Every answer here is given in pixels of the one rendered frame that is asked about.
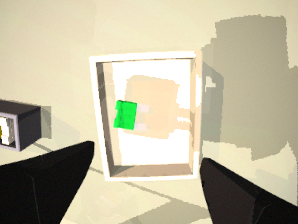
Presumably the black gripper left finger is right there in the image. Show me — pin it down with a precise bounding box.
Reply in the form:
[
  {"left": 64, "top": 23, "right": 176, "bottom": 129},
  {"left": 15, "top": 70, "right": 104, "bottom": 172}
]
[{"left": 0, "top": 141, "right": 96, "bottom": 224}]

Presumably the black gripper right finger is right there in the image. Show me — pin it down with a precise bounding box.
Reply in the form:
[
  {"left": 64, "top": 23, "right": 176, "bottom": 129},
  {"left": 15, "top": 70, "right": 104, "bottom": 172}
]
[{"left": 200, "top": 157, "right": 298, "bottom": 224}]

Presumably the green fuse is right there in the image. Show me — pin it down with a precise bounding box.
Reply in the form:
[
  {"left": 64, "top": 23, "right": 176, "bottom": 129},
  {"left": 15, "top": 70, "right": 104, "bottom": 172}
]
[{"left": 113, "top": 100, "right": 149, "bottom": 131}]

